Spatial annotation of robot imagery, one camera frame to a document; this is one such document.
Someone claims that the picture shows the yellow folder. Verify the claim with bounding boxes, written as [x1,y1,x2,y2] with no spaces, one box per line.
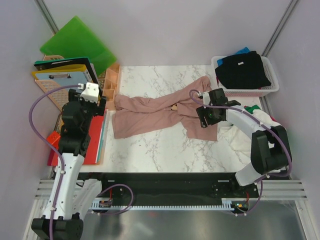
[31,64,97,83]

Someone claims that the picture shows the white cable duct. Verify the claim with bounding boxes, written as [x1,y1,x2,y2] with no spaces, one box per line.
[89,198,246,213]

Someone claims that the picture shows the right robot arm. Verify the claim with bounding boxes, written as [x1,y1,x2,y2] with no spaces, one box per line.
[189,88,292,197]

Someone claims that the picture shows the pink file rack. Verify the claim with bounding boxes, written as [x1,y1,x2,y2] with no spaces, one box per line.
[33,54,83,112]

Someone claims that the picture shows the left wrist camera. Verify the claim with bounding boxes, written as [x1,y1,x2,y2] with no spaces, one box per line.
[77,82,100,104]

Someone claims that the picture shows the pink t shirt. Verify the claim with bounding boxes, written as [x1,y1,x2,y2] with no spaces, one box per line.
[112,76,218,142]

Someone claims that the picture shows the brown book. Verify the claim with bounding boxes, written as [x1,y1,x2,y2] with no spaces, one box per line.
[53,113,64,134]

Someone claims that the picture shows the white laundry basket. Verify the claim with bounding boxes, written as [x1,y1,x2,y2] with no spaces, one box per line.
[211,56,280,97]

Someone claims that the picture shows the red cube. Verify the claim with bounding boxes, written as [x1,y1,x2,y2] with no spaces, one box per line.
[46,131,61,149]

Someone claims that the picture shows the green plastic folder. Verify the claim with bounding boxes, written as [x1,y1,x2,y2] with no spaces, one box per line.
[40,16,117,75]

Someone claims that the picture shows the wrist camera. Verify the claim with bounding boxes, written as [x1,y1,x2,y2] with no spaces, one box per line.
[77,82,100,104]
[202,91,211,106]

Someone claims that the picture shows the black folder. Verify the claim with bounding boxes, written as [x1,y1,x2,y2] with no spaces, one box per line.
[33,57,99,84]

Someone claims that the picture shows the black t shirt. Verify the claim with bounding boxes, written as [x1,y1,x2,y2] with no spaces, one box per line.
[215,51,271,90]

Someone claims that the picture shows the orange desk organizer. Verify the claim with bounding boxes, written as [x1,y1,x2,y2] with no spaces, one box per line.
[98,62,122,111]

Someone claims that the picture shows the green t shirt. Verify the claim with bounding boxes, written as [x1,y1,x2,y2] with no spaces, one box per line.
[244,105,263,116]

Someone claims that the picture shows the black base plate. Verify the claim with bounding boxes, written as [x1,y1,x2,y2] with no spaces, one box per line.
[78,172,259,206]

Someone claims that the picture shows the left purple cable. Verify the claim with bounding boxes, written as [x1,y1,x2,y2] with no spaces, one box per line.
[28,84,134,240]

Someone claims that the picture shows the aluminium frame rail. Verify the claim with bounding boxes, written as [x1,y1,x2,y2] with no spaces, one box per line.
[34,178,307,201]

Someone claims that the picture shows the white t shirt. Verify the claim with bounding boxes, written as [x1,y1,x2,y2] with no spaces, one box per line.
[217,110,281,168]

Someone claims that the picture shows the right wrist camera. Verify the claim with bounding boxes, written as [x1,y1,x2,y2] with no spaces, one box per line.
[202,91,211,106]

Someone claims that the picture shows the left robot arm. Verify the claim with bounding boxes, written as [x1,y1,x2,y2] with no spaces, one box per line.
[31,83,110,240]

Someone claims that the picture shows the blue clipboard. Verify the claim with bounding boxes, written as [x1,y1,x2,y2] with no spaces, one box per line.
[35,70,92,87]

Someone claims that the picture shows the red folder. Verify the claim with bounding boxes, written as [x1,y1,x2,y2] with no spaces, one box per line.
[46,114,108,167]

